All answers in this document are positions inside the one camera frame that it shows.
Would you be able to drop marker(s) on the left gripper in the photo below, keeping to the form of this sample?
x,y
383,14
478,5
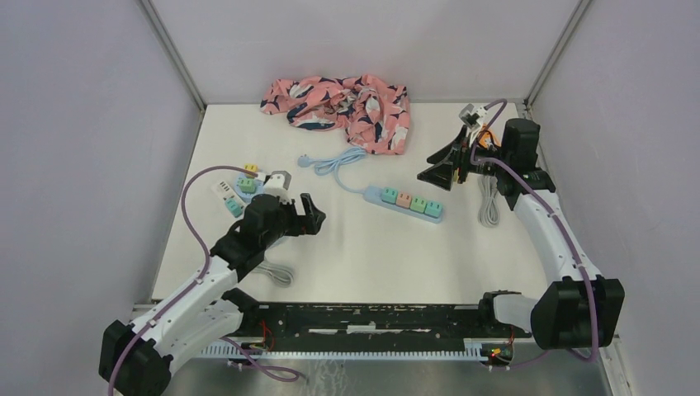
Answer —
x,y
310,222

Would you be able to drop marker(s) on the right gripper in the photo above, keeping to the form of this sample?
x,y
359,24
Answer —
x,y
442,175

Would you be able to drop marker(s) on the orange power strip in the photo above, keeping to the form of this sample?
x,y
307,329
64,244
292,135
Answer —
x,y
488,139

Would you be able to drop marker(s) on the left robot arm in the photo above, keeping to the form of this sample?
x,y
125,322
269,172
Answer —
x,y
140,357

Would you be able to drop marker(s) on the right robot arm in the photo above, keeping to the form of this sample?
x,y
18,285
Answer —
x,y
580,307

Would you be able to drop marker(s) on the round blue socket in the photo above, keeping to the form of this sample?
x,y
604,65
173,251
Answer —
x,y
247,198

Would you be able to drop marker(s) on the green adapter on round socket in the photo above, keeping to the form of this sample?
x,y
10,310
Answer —
x,y
247,185

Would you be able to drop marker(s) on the yellow adapter on round socket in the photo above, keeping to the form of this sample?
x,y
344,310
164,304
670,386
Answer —
x,y
251,167

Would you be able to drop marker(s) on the green adapter on strip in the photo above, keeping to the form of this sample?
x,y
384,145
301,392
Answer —
x,y
418,204

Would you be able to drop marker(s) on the pink adapter on strip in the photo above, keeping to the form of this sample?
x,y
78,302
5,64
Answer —
x,y
403,200

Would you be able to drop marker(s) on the teal adapter on white strip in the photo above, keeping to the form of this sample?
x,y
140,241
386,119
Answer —
x,y
234,206

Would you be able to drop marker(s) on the pink patterned cloth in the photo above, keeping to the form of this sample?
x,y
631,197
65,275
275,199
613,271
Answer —
x,y
373,114

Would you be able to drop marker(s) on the white power strip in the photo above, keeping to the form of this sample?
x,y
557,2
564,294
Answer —
x,y
224,190

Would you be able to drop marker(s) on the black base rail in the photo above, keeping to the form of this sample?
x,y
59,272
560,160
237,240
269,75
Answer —
x,y
376,331

